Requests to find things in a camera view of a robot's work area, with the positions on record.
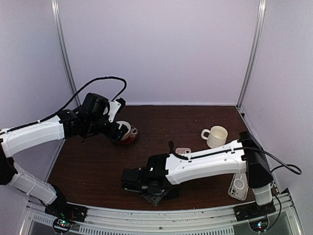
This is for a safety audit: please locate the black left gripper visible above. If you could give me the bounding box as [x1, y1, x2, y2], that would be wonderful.
[86, 117, 129, 142]

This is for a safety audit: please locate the pink phone case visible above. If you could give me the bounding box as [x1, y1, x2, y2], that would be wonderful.
[175, 148, 191, 155]

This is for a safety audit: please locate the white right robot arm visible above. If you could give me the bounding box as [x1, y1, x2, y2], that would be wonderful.
[121, 131, 273, 216]

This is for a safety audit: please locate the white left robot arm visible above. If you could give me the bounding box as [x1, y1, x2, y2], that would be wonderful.
[0, 110, 130, 217]

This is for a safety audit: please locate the clear phone case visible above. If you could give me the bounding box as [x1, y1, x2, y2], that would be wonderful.
[228, 173, 248, 201]

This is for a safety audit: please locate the white ceramic bowl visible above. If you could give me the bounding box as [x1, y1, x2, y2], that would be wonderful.
[117, 120, 131, 142]

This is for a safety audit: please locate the cream ceramic mug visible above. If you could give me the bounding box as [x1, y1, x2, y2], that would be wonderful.
[201, 125, 228, 148]

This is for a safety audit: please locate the right circuit board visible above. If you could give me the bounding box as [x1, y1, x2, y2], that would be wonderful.
[249, 218, 269, 233]

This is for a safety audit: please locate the circuit board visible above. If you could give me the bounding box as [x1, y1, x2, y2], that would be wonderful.
[249, 218, 269, 233]
[52, 218, 73, 234]

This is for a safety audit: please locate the left circuit board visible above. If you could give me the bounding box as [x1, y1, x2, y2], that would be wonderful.
[52, 218, 73, 234]

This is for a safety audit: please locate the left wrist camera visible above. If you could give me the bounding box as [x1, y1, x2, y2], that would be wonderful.
[103, 98, 126, 122]

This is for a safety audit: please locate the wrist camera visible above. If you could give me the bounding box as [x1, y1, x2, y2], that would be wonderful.
[121, 168, 142, 192]
[103, 98, 126, 122]

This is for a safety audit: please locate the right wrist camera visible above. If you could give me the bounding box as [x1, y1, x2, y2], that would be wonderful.
[121, 168, 142, 192]

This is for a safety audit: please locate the aluminium front rail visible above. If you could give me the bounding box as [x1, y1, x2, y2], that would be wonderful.
[18, 197, 303, 235]

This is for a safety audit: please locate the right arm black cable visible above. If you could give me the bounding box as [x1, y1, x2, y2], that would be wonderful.
[168, 141, 303, 221]

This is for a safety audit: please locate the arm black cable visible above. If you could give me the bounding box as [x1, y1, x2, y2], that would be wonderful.
[4, 76, 128, 133]
[168, 141, 303, 221]

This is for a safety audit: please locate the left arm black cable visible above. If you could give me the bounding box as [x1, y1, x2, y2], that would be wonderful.
[4, 76, 128, 133]

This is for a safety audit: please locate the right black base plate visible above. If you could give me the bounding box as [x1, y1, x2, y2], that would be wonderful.
[233, 202, 276, 222]

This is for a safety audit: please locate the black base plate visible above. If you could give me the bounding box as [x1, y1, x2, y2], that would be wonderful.
[233, 202, 276, 222]
[45, 204, 88, 222]

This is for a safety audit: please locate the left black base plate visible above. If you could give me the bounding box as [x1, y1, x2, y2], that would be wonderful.
[45, 204, 88, 222]

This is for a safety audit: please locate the left aluminium frame post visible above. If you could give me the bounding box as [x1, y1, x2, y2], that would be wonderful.
[51, 0, 77, 95]

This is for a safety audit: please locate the aluminium frame post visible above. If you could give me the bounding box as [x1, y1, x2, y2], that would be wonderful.
[51, 0, 77, 95]
[236, 0, 267, 110]

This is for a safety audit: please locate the right aluminium frame post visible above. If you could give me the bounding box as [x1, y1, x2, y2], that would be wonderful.
[236, 0, 267, 110]

